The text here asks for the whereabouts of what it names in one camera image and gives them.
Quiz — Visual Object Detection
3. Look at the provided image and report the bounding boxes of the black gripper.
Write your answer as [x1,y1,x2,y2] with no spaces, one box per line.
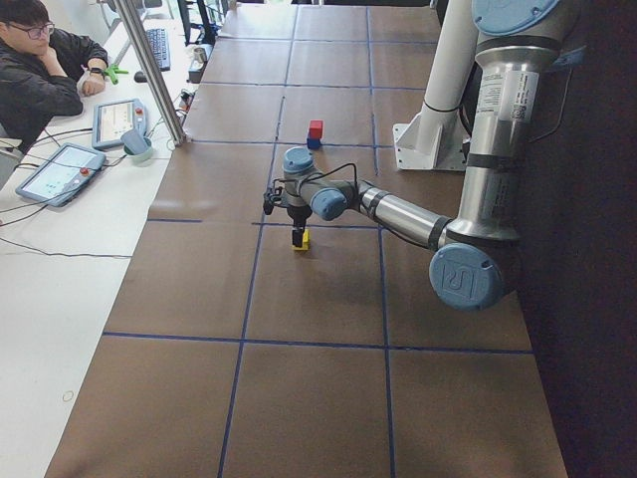
[287,205,313,246]

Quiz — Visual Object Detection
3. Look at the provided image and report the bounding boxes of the yellow cube block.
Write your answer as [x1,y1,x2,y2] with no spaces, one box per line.
[292,229,311,251]

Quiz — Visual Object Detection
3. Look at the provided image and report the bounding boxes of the blue cube block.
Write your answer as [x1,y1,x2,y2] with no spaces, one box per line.
[307,137,321,150]

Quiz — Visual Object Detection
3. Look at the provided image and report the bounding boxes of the red cube block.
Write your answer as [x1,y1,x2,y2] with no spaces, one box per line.
[308,119,323,139]

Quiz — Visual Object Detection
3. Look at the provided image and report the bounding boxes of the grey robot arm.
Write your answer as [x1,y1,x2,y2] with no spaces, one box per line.
[263,1,582,311]

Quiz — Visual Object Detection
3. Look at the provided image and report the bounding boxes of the black electronics box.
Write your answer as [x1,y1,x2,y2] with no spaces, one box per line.
[188,44,213,84]

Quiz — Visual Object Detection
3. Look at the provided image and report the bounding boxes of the metal cup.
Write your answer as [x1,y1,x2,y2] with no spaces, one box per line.
[193,47,207,64]

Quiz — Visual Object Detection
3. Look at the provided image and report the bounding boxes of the far teach pendant tablet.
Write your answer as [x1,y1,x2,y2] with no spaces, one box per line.
[92,99,147,150]

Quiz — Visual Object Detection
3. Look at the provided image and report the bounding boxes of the teach pendant tablet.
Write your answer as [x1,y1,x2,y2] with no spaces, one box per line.
[92,99,147,150]
[15,143,106,207]

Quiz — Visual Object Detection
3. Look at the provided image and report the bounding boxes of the black computer mouse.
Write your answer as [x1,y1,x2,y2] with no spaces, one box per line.
[133,71,147,84]

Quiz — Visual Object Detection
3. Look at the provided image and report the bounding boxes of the black keyboard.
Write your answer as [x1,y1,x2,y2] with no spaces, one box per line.
[145,28,171,72]

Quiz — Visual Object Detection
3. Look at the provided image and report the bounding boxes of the green plastic tool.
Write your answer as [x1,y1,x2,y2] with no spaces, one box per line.
[104,64,128,85]

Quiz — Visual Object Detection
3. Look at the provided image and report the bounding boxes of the near teach pendant tablet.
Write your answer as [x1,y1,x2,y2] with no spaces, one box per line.
[15,143,106,207]

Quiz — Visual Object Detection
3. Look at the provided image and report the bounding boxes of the person in black jacket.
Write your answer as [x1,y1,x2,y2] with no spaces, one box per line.
[1,1,108,154]

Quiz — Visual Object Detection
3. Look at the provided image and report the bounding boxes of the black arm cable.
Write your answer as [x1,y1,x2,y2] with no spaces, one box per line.
[293,162,449,240]

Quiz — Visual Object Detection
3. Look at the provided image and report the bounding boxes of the white camera pole with base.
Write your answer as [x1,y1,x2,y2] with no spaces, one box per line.
[393,0,478,171]

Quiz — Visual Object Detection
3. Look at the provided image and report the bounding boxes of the aluminium frame post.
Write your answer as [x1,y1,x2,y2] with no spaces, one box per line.
[114,0,186,146]

